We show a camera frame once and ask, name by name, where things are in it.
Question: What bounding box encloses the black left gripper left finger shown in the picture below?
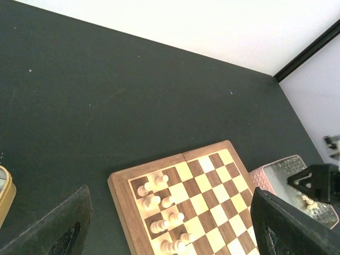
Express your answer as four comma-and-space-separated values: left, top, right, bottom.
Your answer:
1, 185, 92, 254

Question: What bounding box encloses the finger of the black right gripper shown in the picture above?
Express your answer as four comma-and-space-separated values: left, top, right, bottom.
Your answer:
287, 164, 329, 203

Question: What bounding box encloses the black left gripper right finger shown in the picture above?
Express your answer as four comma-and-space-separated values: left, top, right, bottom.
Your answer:
250, 187, 339, 254

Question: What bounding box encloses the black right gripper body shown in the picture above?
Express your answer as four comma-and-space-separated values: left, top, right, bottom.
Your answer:
323, 134, 339, 205

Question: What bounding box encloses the light chess piece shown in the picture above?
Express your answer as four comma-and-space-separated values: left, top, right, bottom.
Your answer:
150, 220, 170, 234
301, 194, 318, 210
137, 182, 153, 197
160, 240, 186, 254
180, 233, 196, 244

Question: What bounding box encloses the light chess knight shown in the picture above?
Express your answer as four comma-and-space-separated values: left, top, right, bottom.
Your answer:
142, 196, 161, 210

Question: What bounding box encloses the light chess pawn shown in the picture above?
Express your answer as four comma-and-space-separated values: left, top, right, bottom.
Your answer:
161, 195, 175, 208
168, 212, 184, 225
155, 175, 169, 187

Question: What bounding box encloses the light chess piece in tray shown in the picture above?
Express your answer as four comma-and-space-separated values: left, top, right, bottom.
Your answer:
301, 194, 318, 210

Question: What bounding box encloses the wooden chess board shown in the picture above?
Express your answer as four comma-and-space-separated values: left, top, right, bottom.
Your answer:
107, 140, 259, 254

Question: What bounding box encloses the light chess piece on board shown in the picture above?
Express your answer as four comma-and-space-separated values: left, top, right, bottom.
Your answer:
160, 240, 186, 254
180, 233, 196, 244
150, 220, 170, 234

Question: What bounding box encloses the pink metal tray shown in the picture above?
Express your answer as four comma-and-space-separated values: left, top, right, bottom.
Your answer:
248, 155, 340, 230

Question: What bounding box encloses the gold metal tray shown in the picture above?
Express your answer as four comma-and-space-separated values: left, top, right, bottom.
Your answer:
0, 166, 16, 226

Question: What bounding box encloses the black frame post right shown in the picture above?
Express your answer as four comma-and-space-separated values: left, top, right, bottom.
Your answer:
274, 20, 340, 83

